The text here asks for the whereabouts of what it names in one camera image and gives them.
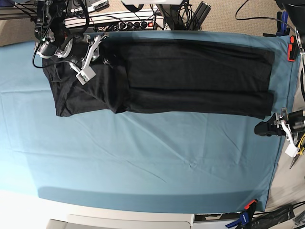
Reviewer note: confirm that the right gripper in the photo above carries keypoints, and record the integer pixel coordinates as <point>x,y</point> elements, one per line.
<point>82,50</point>

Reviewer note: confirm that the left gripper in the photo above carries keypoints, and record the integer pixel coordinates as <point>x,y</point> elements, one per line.
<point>294,121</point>

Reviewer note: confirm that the black T-shirt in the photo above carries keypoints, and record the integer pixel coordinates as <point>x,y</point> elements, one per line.
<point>157,76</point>

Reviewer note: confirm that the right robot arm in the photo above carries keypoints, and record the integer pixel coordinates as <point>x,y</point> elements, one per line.
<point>64,40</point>

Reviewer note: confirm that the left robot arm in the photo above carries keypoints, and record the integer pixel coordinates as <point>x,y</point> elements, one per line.
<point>296,12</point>

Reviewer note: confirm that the white power strip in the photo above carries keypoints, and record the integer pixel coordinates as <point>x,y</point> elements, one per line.
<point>150,25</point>

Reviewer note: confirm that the orange clamp bottom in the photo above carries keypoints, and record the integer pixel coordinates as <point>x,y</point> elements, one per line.
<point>251,206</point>

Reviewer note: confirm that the orange black clamp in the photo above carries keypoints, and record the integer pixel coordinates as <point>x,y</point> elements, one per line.
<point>293,48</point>

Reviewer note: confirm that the blue clamp bottom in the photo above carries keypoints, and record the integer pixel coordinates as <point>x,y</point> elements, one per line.
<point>242,221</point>

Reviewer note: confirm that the blue spring clamp top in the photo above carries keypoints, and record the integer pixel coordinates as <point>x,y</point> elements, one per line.
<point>282,28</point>

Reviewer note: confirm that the teal table cloth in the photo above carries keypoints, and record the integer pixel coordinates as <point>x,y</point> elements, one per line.
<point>170,162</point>

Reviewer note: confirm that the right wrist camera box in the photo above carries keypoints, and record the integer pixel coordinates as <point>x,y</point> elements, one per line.
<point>85,75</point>

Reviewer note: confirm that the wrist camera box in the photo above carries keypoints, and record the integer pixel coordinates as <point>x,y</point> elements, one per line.
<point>291,150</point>
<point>85,75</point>

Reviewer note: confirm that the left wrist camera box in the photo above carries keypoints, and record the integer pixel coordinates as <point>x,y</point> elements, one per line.
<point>291,150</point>

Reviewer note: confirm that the yellow handled pliers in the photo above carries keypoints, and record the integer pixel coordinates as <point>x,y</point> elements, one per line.
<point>301,146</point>

